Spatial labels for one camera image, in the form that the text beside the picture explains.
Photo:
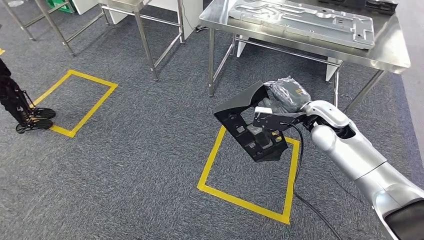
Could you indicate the black plastic plate frame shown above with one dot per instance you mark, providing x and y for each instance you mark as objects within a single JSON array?
[{"x": 245, "y": 99}]

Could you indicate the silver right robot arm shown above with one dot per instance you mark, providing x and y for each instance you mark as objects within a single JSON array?
[{"x": 351, "y": 152}]

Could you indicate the stainless steel workbench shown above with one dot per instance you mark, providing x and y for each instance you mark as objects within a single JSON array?
[{"x": 384, "y": 53}]

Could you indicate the black plastic part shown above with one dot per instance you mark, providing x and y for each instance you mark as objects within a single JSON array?
[{"x": 381, "y": 6}]

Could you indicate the grey stamped metal panel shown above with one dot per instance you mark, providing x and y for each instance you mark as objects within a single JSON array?
[{"x": 298, "y": 23}]

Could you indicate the green crate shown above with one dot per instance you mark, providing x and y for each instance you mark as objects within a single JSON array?
[{"x": 61, "y": 6}]

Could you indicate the black humanoid robot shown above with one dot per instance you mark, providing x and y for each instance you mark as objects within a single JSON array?
[{"x": 13, "y": 99}]

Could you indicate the black camera bracket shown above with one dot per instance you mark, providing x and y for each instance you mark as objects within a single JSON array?
[{"x": 275, "y": 121}]

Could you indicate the steel frame table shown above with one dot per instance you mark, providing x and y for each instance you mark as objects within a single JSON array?
[
  {"x": 122, "y": 4},
  {"x": 55, "y": 30}
]

